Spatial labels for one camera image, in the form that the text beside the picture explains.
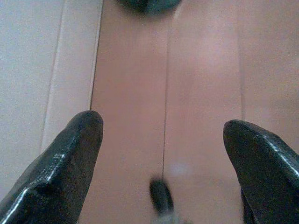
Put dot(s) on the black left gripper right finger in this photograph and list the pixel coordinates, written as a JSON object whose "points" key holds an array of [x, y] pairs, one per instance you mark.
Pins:
{"points": [[264, 168]]}

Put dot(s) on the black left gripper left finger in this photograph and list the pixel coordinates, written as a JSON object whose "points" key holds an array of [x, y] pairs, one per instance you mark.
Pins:
{"points": [[56, 172]]}

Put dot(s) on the pale skirting board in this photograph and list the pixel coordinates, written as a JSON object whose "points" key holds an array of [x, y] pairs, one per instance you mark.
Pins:
{"points": [[72, 70]]}

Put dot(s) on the dark round foot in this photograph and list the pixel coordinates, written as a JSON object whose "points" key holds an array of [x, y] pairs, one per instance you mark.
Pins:
{"points": [[149, 4]]}

